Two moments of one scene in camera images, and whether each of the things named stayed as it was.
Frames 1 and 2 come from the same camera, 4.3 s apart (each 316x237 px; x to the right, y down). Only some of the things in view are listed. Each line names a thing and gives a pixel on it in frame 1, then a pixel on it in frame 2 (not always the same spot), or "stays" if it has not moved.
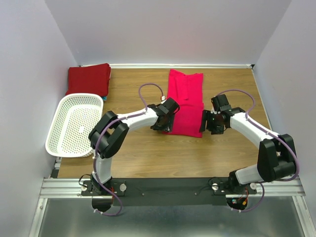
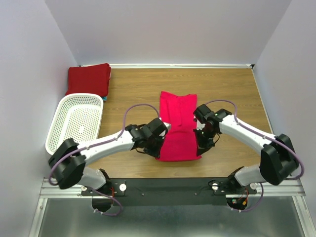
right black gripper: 211,122 to 202,143
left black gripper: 162,121 to 155,150
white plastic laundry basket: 78,114 stays
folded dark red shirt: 94,79 stays
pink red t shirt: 187,89 to 179,112
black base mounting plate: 168,191 stays
